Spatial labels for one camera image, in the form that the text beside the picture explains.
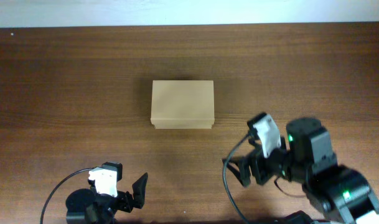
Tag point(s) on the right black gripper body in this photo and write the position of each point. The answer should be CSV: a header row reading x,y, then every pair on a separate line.
x,y
248,168

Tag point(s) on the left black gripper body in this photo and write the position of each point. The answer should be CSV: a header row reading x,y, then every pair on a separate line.
x,y
127,200

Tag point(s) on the brown cardboard box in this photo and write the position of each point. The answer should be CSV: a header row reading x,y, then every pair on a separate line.
x,y
182,104

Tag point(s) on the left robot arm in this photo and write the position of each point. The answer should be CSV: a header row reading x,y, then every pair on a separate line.
x,y
100,202

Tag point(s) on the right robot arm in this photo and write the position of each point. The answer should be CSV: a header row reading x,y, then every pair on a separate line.
x,y
305,156

